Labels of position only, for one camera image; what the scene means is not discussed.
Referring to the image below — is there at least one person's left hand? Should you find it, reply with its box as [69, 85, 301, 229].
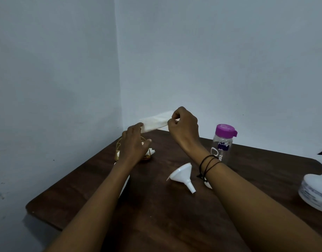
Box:
[121, 122, 152, 166]

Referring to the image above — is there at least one person's right hand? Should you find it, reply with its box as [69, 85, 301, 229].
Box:
[167, 106, 201, 153]

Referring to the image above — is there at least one person's right forearm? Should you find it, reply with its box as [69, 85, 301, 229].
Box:
[181, 144, 322, 252]

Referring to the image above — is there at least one person's left forearm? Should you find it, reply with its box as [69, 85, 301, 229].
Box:
[45, 158, 137, 252]

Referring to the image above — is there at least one small wicker basket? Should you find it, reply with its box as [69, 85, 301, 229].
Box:
[114, 135, 154, 163]

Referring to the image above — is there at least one white plastic funnel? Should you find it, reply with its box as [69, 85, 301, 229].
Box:
[166, 163, 197, 195]

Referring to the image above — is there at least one clear bottle with purple lid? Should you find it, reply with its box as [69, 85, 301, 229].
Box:
[211, 124, 238, 166]

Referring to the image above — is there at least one white spray bottle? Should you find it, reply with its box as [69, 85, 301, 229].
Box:
[298, 145, 322, 214]

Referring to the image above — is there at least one black cord bracelet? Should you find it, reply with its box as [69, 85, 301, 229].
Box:
[196, 155, 223, 180]

